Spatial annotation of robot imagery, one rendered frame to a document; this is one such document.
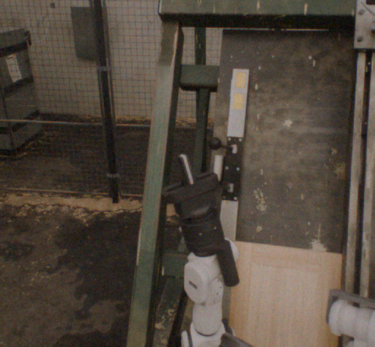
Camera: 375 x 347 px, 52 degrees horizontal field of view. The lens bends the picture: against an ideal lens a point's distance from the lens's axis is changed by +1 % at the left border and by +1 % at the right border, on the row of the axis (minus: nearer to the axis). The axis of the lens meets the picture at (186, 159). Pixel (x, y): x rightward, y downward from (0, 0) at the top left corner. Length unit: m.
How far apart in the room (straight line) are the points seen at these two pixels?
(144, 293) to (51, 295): 1.76
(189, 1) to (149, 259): 0.82
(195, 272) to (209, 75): 0.73
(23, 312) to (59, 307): 0.23
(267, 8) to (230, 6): 0.11
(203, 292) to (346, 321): 0.28
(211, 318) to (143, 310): 0.34
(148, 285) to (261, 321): 0.35
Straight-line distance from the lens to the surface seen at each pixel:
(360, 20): 1.28
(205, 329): 1.02
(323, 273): 1.25
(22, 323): 2.85
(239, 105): 1.23
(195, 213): 0.80
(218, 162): 1.21
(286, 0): 1.29
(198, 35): 1.90
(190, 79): 1.35
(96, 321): 2.73
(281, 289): 1.25
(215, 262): 0.85
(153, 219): 1.22
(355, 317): 0.79
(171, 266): 1.31
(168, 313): 1.62
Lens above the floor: 1.97
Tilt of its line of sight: 25 degrees down
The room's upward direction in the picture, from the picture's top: straight up
